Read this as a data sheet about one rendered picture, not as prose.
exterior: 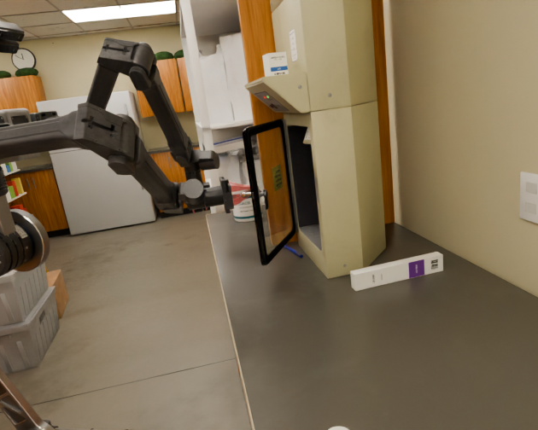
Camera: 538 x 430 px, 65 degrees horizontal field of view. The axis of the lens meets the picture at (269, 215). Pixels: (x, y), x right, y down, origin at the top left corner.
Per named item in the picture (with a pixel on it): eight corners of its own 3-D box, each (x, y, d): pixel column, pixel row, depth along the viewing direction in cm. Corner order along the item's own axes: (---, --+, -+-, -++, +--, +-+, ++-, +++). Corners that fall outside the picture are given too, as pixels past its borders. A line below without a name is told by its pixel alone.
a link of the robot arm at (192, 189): (166, 185, 127) (164, 212, 124) (160, 171, 116) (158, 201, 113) (206, 187, 128) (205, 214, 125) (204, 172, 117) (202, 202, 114)
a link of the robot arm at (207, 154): (178, 137, 146) (173, 157, 142) (208, 133, 143) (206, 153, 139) (191, 158, 156) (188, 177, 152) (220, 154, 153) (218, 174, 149)
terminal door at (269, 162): (295, 233, 149) (282, 118, 138) (264, 268, 122) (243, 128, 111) (294, 233, 149) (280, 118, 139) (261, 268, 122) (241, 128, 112)
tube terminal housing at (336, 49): (363, 232, 156) (347, 5, 135) (408, 262, 125) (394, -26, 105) (298, 245, 152) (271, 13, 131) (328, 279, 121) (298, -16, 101)
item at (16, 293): (56, 284, 316) (44, 243, 308) (28, 323, 259) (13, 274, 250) (-3, 296, 310) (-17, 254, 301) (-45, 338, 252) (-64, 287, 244)
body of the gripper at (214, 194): (226, 178, 122) (201, 183, 121) (232, 212, 124) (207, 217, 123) (225, 175, 128) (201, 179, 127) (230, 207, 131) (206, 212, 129)
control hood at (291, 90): (282, 112, 139) (278, 80, 137) (311, 112, 109) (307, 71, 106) (248, 116, 138) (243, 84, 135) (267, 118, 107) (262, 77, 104)
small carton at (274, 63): (282, 77, 117) (279, 54, 115) (289, 75, 112) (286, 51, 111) (265, 78, 116) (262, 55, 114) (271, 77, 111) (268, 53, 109)
